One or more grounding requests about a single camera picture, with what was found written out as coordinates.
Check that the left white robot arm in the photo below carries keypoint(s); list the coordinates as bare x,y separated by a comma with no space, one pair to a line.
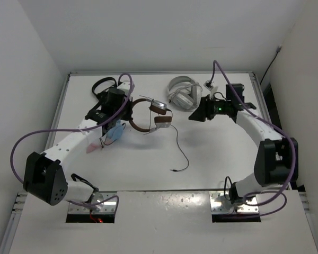
44,175

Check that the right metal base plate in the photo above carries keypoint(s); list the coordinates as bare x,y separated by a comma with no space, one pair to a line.
221,206

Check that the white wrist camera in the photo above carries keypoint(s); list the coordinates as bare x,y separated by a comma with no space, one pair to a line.
126,87
211,87

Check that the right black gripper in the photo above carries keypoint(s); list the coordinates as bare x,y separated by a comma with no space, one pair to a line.
203,111

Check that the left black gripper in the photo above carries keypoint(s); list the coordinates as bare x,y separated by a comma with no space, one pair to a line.
127,115

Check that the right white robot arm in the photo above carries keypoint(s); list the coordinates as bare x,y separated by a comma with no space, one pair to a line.
276,162

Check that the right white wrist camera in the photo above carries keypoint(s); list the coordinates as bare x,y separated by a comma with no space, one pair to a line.
211,87

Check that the brown silver headphones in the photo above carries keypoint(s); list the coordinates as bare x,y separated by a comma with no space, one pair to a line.
160,116

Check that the metal base plate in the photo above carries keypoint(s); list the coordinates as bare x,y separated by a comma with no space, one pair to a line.
221,206
105,203

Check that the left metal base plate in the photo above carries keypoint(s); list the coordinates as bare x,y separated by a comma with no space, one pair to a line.
105,203

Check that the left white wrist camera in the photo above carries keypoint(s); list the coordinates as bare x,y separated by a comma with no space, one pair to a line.
126,87

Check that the blue pink headphones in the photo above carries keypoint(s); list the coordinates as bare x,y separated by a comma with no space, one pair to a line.
111,136

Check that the white grey headphones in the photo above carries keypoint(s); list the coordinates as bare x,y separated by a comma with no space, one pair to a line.
184,92

